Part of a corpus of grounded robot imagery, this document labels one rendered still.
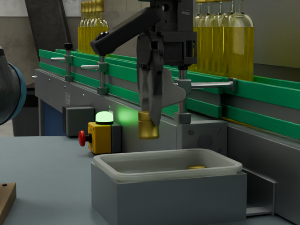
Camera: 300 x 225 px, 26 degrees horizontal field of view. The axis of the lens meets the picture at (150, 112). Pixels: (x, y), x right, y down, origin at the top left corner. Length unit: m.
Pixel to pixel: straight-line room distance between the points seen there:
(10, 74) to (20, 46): 8.79
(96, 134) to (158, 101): 0.58
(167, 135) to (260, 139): 0.23
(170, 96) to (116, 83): 0.69
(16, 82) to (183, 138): 0.33
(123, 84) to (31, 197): 0.52
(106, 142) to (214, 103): 0.39
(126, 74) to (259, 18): 0.36
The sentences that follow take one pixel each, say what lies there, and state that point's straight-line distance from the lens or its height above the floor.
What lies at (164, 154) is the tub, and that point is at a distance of 1.18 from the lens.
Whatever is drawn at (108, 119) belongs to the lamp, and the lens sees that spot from 1.61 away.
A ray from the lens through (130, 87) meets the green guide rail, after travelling 1.60.
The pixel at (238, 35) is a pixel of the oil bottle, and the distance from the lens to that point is 1.33.
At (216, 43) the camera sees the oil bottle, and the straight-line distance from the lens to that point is 1.38.
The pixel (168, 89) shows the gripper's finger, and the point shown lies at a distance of 1.04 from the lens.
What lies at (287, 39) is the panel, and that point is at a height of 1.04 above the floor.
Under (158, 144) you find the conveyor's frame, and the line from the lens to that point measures 1.35.
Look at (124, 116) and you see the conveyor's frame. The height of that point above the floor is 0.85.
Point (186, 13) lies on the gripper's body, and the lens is 1.06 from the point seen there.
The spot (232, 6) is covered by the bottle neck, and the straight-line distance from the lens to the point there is 1.35.
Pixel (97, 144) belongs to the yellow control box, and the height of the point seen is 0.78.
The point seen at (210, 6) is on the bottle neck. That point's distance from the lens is 1.45.
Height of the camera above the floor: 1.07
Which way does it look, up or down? 8 degrees down
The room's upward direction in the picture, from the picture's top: straight up
